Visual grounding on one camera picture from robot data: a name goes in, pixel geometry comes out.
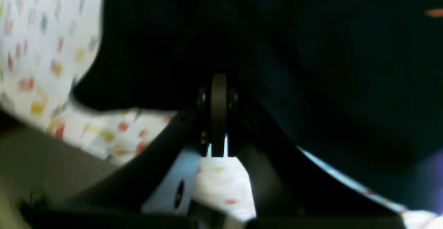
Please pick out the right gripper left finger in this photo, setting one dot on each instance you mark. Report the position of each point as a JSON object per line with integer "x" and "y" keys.
{"x": 154, "y": 190}

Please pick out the terrazzo patterned tablecloth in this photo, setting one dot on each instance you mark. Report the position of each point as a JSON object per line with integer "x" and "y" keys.
{"x": 47, "y": 46}

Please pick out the black t-shirt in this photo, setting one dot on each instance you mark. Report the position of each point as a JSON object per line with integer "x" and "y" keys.
{"x": 358, "y": 83}

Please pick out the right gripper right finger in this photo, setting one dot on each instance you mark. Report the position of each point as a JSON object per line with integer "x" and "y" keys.
{"x": 289, "y": 190}

